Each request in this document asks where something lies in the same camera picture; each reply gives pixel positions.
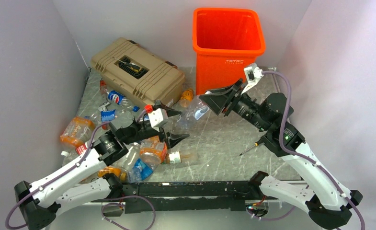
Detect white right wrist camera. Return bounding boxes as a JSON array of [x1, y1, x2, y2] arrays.
[[241, 63, 263, 94]]

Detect large orange bottle left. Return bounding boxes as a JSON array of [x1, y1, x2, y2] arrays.
[[60, 116, 95, 149]]

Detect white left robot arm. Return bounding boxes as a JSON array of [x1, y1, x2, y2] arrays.
[[14, 100, 187, 230]]

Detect yellow black screwdriver on table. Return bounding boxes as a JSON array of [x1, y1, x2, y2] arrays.
[[239, 142, 264, 156]]

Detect crushed blue label water bottle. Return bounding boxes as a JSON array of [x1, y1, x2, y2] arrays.
[[124, 158, 154, 183]]

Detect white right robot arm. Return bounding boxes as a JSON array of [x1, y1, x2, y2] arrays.
[[199, 80, 363, 230]]

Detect small clear water bottle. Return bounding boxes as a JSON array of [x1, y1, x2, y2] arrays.
[[172, 96, 210, 130]]

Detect large orange bottle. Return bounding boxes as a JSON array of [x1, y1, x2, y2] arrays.
[[140, 136, 167, 166], [60, 116, 95, 149]]

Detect orange plastic bin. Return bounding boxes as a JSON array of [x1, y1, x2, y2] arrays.
[[192, 7, 266, 94]]

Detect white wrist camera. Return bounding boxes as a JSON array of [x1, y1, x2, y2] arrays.
[[144, 104, 169, 131], [241, 63, 263, 94]]

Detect red label clear bottle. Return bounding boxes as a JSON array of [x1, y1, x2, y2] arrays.
[[60, 140, 91, 161]]

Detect pepsi bottle blue label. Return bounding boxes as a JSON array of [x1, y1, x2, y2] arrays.
[[98, 109, 134, 127]]

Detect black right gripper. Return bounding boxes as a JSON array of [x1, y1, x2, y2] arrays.
[[200, 78, 270, 132]]

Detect pepsi bottle near toolbox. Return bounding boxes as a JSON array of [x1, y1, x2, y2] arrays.
[[100, 80, 140, 112]]

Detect orange bottle near base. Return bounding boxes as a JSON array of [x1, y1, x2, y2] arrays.
[[97, 166, 128, 183]]

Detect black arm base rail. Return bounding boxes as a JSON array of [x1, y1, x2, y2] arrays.
[[91, 180, 271, 214]]

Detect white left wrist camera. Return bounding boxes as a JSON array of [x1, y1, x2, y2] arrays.
[[144, 104, 169, 131]]

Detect tan plastic toolbox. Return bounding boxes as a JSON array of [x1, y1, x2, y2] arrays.
[[90, 37, 185, 107]]

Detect clear tea bottle white label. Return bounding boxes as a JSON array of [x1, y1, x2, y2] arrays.
[[162, 149, 198, 164]]

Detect large orange bottle centre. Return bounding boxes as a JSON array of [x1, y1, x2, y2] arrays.
[[140, 136, 167, 166]]

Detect small orange juice bottle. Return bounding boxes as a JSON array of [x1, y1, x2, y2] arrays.
[[179, 88, 194, 108]]

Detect screwdriver in toolbox lid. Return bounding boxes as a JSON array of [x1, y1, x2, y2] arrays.
[[117, 57, 148, 79]]

